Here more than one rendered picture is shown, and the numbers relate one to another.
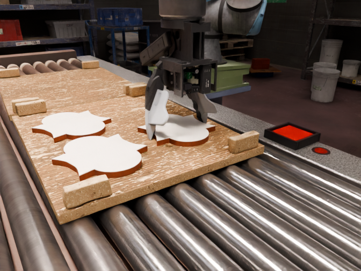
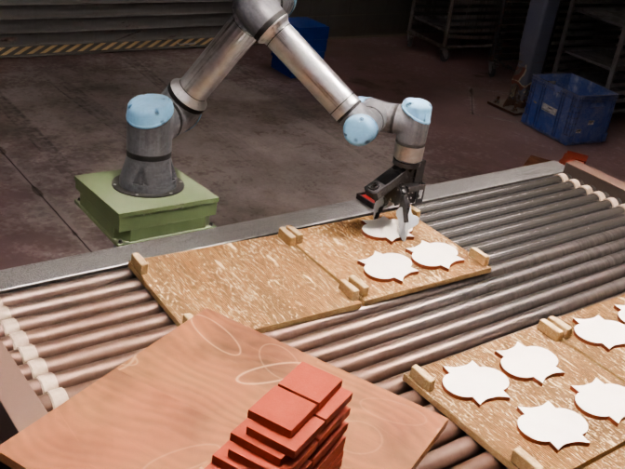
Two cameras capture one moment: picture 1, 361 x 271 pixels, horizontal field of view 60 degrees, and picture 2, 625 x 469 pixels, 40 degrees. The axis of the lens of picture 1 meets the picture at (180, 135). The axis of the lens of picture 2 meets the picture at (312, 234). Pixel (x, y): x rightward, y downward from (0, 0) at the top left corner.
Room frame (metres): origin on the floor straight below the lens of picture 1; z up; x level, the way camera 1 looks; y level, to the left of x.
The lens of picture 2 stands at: (0.93, 1.99, 1.91)
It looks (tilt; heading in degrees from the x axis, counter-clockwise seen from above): 27 degrees down; 265
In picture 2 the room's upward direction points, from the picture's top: 8 degrees clockwise
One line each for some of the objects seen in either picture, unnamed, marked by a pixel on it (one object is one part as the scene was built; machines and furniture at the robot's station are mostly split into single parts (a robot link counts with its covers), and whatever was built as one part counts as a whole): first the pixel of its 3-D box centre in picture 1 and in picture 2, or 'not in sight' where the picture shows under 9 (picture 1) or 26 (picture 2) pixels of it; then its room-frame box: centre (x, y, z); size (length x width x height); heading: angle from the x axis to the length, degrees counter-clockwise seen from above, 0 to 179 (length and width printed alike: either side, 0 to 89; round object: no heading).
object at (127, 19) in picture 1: (119, 16); not in sight; (4.27, 0.78, 0.96); 0.50 x 0.38 x 0.21; 49
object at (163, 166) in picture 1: (124, 132); (385, 252); (0.57, 0.11, 0.93); 0.41 x 0.35 x 0.02; 33
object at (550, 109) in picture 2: not in sight; (568, 108); (-1.32, -3.86, 0.19); 0.50 x 0.41 x 0.37; 118
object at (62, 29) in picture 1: (66, 28); not in sight; (4.96, 1.72, 0.76); 0.50 x 0.36 x 0.24; 130
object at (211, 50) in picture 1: (202, 47); (148, 167); (1.20, -0.08, 1.01); 0.15 x 0.15 x 0.10
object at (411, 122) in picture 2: not in sight; (413, 122); (0.54, 0.00, 1.24); 0.09 x 0.08 x 0.11; 161
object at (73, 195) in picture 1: (87, 191); (479, 256); (0.33, 0.12, 0.95); 0.06 x 0.02 x 0.03; 123
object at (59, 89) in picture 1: (66, 86); (244, 284); (0.92, 0.34, 0.93); 0.41 x 0.35 x 0.02; 32
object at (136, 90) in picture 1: (140, 90); (294, 234); (0.81, 0.11, 0.95); 0.06 x 0.02 x 0.03; 123
